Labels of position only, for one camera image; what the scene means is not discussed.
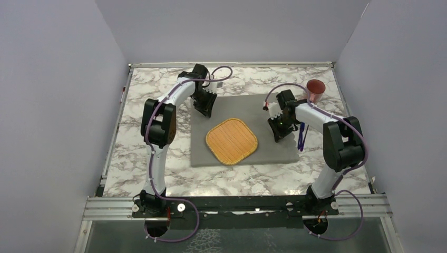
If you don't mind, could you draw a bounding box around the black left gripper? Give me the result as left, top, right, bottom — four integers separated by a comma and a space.
191, 88, 217, 118

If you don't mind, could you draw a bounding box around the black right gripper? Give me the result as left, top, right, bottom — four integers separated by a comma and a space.
267, 113, 295, 142

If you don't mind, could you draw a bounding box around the grey scalloped cloth placemat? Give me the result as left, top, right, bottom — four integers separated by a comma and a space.
190, 94, 299, 167

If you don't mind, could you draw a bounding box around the woven yellow wicker tray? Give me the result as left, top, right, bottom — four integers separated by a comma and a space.
205, 118, 258, 166

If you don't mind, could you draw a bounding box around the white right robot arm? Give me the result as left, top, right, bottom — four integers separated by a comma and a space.
263, 90, 367, 215

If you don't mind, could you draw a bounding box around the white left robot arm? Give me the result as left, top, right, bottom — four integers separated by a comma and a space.
139, 64, 226, 217

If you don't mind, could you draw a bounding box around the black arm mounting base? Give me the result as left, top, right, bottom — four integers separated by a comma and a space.
131, 195, 339, 230

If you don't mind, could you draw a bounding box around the purple iridescent knife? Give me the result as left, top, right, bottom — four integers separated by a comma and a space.
297, 123, 305, 151

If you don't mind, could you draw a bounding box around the purple iridescent spoon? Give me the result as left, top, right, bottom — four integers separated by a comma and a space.
304, 124, 309, 147

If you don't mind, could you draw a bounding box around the pink patterned cup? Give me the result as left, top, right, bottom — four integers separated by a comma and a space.
306, 79, 326, 104

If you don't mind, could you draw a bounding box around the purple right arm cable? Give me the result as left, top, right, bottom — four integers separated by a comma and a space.
263, 83, 370, 241

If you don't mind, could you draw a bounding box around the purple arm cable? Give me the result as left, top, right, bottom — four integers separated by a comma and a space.
144, 65, 234, 244
263, 83, 370, 241

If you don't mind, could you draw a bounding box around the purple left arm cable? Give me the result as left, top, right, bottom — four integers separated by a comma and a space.
144, 65, 234, 244

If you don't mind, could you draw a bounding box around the aluminium table frame rail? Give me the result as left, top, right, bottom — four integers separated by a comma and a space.
73, 196, 140, 253

